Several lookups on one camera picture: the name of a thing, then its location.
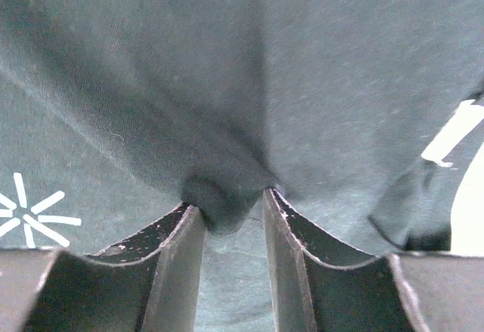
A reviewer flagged black t shirt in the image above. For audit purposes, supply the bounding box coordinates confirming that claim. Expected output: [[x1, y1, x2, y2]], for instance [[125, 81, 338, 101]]
[[1, 0, 483, 331]]

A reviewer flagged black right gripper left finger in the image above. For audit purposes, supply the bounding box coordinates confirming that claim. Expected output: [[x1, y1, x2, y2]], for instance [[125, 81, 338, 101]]
[[1, 203, 206, 331]]

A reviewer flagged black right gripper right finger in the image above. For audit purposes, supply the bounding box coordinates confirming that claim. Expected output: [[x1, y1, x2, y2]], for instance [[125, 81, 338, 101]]
[[263, 189, 483, 331]]

